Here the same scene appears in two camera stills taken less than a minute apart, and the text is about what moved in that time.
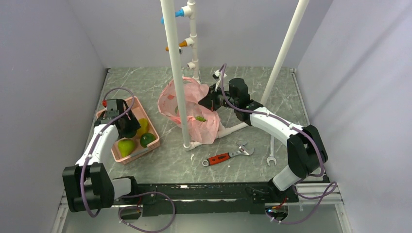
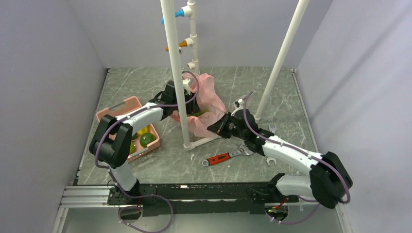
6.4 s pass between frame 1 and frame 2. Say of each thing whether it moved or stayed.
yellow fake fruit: stayed
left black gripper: moved
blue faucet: stayed
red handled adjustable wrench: stayed
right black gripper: moved
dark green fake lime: stayed
